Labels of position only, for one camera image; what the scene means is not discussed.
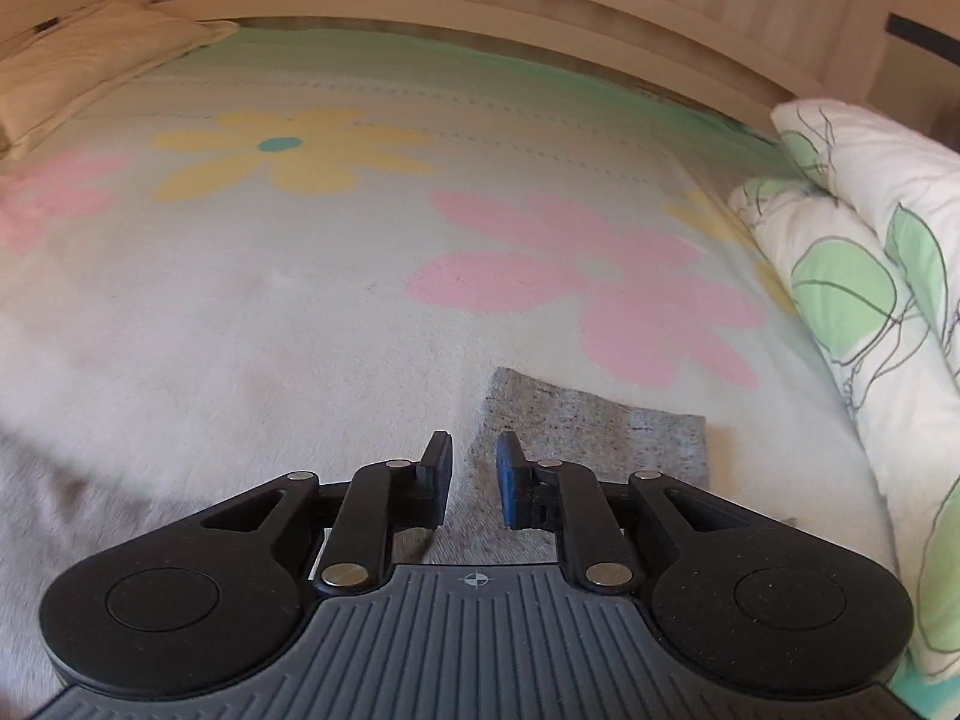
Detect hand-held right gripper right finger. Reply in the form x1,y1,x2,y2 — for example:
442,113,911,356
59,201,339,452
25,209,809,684
496,431,755,592

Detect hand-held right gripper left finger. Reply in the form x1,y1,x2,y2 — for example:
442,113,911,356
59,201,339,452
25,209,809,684
201,431,455,592

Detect grey pants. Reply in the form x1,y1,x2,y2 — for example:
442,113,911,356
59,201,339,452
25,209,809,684
0,367,710,717

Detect white green patterned pillow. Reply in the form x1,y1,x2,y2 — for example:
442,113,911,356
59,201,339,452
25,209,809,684
727,97,960,695

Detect cream pillow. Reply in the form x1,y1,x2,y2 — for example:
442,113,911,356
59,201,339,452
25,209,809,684
0,0,241,160

